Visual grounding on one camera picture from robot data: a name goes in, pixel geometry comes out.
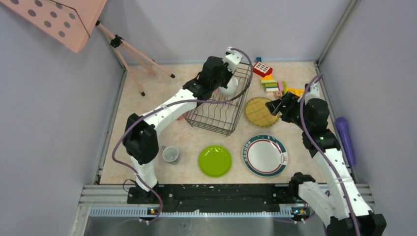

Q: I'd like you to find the pink perforated board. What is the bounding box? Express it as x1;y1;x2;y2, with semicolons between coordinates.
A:
1;0;107;53

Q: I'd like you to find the red toy block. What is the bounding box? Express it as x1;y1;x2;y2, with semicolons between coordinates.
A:
253;61;273;77

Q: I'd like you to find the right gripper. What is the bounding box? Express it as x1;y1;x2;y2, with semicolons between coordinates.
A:
266;91;311;132

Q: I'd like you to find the grey wire dish rack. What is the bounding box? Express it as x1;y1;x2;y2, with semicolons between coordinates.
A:
185;62;251;136

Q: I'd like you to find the pink tripod stand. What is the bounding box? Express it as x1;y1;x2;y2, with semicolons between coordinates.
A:
95;20;176;96

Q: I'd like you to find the small grey mug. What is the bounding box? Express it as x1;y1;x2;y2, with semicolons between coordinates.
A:
162;146;179;165

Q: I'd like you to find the stack of coloured blocks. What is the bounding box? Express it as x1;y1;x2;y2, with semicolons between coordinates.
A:
261;74;287;98

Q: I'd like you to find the woven bamboo tray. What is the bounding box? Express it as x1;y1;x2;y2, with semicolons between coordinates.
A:
244;97;279;128

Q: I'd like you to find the white ceramic bowl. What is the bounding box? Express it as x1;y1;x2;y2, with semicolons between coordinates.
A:
219;76;239;97

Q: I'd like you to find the white plate green red rim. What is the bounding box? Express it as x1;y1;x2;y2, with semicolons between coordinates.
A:
242;135;289;178

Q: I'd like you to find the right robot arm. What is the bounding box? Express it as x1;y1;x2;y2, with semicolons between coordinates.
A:
265;92;387;236

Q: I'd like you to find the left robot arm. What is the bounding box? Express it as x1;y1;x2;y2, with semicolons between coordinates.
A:
121;47;247;203

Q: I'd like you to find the yellow toy triangle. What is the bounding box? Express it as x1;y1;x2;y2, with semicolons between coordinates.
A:
286;87;304;97

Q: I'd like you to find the white cup pink handle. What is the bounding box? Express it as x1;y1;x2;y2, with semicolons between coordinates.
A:
176;114;185;120

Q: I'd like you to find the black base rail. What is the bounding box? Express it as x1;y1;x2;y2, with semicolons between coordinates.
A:
127;183;322;219

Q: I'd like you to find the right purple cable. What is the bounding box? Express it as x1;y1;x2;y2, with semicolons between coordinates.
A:
299;74;362;236

